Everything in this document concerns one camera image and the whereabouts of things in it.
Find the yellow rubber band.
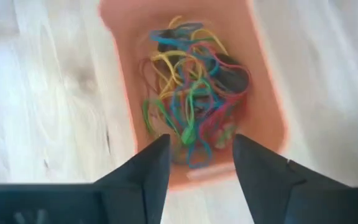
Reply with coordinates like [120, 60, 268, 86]
[150, 50, 204, 97]
[190, 28, 229, 57]

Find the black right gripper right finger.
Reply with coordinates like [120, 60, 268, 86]
[232, 133, 358, 224]

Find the orange plastic bin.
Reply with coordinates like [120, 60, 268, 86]
[97, 0, 289, 191]

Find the red rubber band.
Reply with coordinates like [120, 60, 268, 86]
[194, 42, 252, 141]
[139, 57, 158, 94]

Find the green rubber band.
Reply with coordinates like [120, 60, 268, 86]
[141, 98, 183, 138]
[178, 77, 213, 146]

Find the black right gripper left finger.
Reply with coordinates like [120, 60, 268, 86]
[0, 133, 171, 224]

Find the blue rubber band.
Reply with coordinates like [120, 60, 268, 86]
[149, 21, 217, 50]

